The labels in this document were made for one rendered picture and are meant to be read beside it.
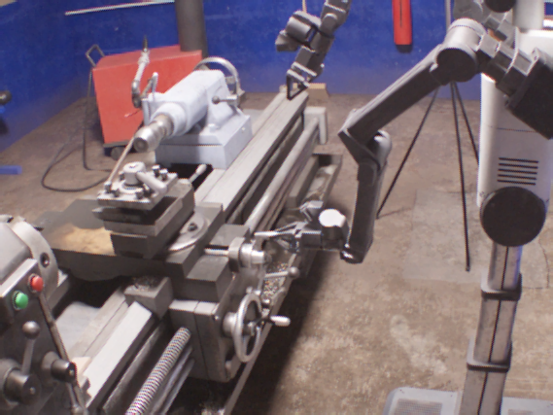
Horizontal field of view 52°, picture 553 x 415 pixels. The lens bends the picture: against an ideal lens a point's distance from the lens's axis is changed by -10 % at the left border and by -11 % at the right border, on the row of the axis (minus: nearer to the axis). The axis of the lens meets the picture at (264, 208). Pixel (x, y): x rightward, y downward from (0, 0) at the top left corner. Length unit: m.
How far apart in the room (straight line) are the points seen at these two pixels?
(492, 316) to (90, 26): 5.77
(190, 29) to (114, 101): 0.81
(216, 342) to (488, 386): 0.79
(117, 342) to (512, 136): 1.08
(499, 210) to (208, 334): 0.88
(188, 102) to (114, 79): 2.53
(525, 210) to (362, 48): 4.51
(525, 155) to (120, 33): 5.62
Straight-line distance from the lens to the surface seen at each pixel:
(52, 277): 1.50
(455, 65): 1.08
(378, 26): 5.69
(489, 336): 1.64
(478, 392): 1.77
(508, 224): 1.38
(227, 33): 6.05
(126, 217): 1.65
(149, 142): 2.09
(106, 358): 1.57
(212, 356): 1.82
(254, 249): 1.80
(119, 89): 4.78
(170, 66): 4.68
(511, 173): 1.33
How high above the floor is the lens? 1.83
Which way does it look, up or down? 28 degrees down
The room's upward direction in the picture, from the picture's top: 6 degrees counter-clockwise
